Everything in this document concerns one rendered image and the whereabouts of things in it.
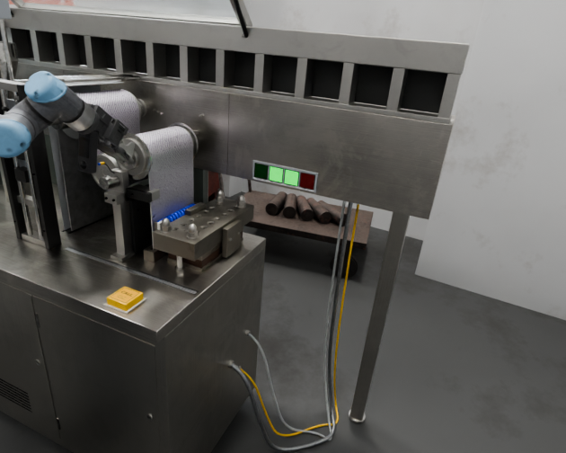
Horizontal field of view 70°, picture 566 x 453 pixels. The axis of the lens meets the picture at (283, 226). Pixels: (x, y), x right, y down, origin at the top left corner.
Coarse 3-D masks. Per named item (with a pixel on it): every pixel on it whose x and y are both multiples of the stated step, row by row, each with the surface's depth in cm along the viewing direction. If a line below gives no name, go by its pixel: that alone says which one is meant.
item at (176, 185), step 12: (168, 168) 135; (180, 168) 141; (192, 168) 148; (156, 180) 131; (168, 180) 136; (180, 180) 142; (192, 180) 150; (168, 192) 138; (180, 192) 144; (192, 192) 152; (156, 204) 134; (168, 204) 140; (180, 204) 146; (156, 216) 135
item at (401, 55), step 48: (48, 48) 175; (96, 48) 162; (144, 48) 158; (192, 48) 145; (240, 48) 135; (288, 48) 128; (336, 48) 122; (384, 48) 117; (432, 48) 112; (288, 96) 134; (336, 96) 135; (384, 96) 129; (432, 96) 123
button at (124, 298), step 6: (126, 288) 118; (114, 294) 115; (120, 294) 115; (126, 294) 115; (132, 294) 116; (138, 294) 116; (108, 300) 113; (114, 300) 112; (120, 300) 112; (126, 300) 113; (132, 300) 113; (138, 300) 116; (120, 306) 112; (126, 306) 111
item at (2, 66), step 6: (18, 60) 153; (0, 66) 147; (6, 66) 149; (0, 72) 148; (6, 72) 150; (6, 78) 151; (6, 90) 153; (12, 96) 157; (0, 162) 164; (0, 168) 166; (24, 186) 168; (6, 192) 170; (30, 192) 171; (6, 198) 171
